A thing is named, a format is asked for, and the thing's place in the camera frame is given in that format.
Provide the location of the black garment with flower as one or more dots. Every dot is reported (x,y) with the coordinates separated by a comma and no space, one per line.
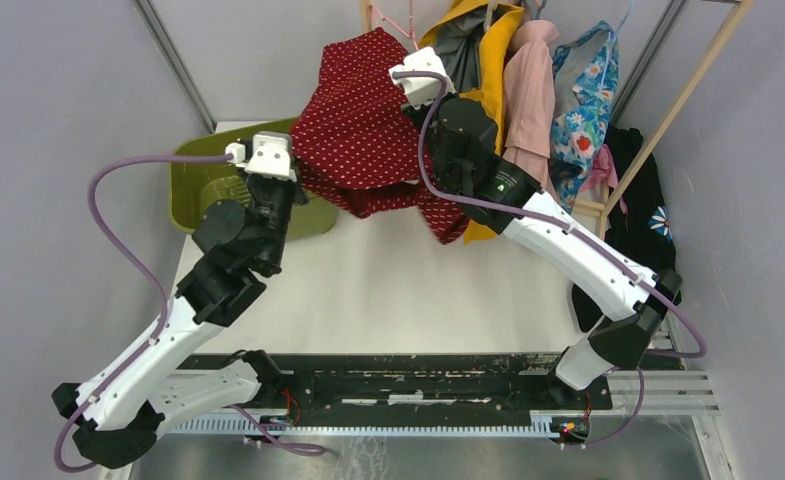
(638,225)

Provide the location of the wooden clothes rack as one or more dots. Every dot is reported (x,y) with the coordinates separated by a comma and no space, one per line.
(663,28)

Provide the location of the red polka dot skirt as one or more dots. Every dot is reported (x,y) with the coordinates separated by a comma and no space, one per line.
(355,146)

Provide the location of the pink wire hanger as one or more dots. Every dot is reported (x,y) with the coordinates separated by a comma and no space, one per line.
(376,17)

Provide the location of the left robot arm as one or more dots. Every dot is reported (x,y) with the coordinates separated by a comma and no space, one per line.
(120,413)

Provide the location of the green plastic basket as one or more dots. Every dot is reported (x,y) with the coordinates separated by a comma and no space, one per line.
(194,186)

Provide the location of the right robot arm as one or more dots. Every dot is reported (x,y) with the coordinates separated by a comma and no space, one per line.
(632,298)

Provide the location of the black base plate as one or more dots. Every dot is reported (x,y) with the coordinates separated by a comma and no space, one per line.
(431,390)

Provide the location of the yellow skirt grey lining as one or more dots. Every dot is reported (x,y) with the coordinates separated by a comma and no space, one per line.
(472,41)

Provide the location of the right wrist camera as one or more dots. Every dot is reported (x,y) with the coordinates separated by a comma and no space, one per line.
(422,77)

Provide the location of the blue floral garment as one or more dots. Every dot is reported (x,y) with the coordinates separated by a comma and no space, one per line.
(585,74)

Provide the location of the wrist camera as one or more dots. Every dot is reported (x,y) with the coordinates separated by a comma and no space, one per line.
(267,154)
(422,77)

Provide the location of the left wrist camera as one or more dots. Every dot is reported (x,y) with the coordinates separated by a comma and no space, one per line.
(267,154)

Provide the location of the pink garment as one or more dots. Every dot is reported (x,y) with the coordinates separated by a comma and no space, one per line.
(529,100)

